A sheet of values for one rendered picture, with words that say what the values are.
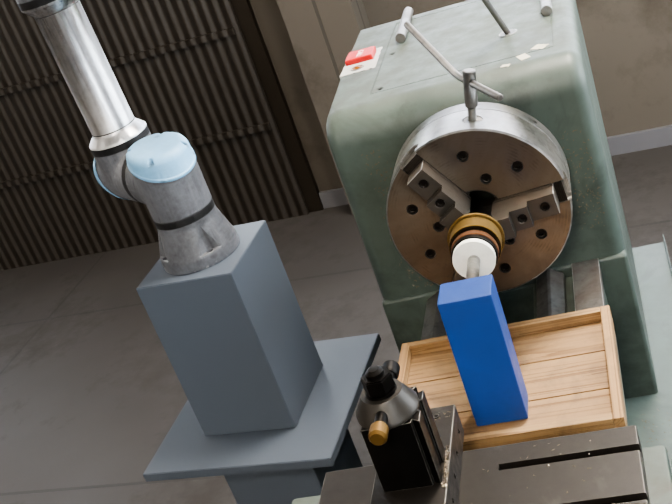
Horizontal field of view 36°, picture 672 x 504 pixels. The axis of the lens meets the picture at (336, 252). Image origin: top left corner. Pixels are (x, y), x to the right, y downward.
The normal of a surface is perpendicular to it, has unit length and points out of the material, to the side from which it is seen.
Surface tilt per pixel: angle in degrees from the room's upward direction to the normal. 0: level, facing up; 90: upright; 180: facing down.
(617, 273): 90
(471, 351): 90
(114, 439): 0
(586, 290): 0
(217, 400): 90
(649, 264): 0
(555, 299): 29
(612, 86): 90
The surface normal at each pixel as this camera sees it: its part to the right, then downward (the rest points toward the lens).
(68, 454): -0.31, -0.85
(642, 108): -0.25, 0.50
